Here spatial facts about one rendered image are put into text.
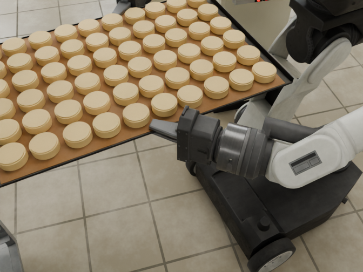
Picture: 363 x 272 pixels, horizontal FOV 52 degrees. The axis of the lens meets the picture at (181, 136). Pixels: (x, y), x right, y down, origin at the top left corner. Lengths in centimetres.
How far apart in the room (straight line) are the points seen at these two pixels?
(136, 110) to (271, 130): 25
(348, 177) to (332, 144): 117
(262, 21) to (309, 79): 74
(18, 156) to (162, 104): 27
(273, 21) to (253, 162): 122
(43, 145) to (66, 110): 9
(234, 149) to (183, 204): 114
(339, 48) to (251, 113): 33
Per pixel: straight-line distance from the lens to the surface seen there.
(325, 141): 61
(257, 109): 118
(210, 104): 73
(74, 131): 69
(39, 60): 86
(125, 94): 73
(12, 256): 161
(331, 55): 106
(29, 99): 77
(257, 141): 63
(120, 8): 99
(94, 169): 190
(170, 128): 68
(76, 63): 82
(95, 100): 73
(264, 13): 174
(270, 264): 163
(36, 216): 184
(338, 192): 171
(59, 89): 77
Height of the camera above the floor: 153
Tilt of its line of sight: 51 degrees down
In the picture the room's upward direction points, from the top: straight up
